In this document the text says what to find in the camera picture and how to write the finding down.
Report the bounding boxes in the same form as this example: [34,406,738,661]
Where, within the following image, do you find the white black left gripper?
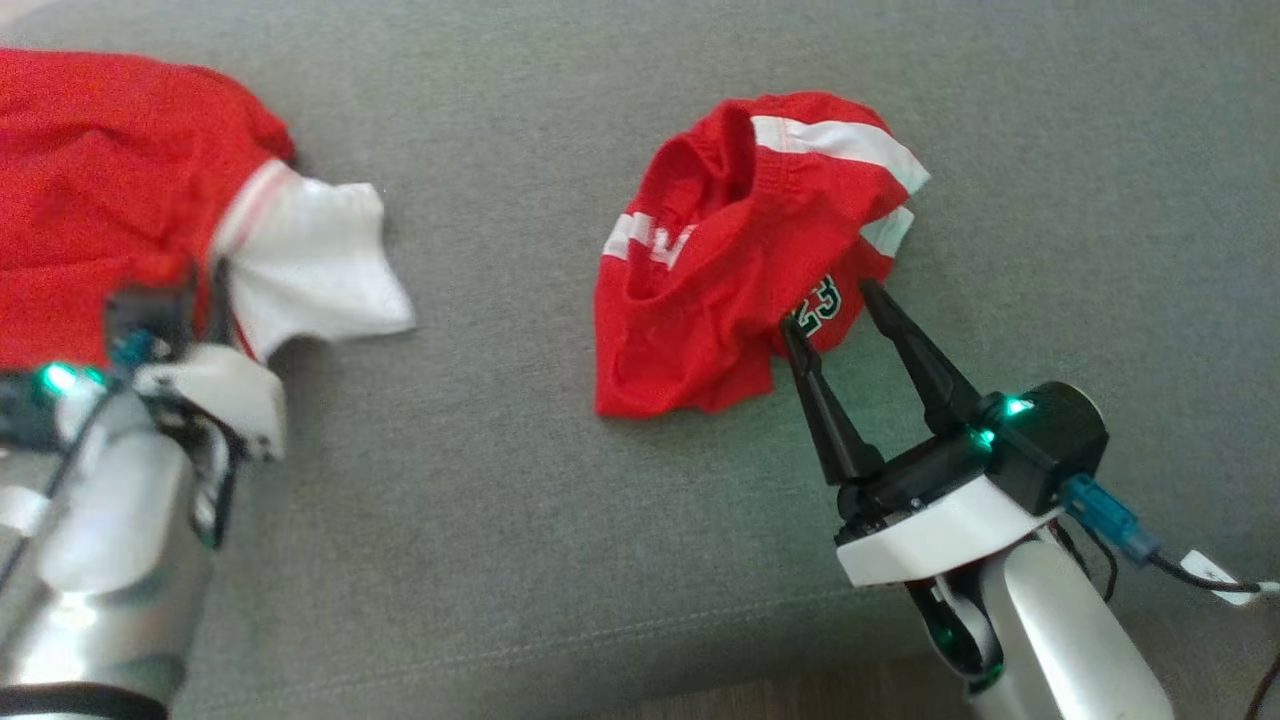
[133,258,288,463]

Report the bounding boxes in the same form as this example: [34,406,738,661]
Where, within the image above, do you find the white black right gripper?
[780,282,1061,587]

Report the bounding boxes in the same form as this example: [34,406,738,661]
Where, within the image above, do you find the red shirt with white sleeves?
[0,48,416,371]

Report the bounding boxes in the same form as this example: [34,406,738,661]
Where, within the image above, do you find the red shorts with white stripes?
[593,92,931,419]

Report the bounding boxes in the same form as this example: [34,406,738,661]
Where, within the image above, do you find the grey fabric sofa seat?
[0,0,1280,720]

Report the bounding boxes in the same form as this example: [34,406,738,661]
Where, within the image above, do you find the black cable with blue connector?
[108,330,159,373]
[1060,475,1280,606]

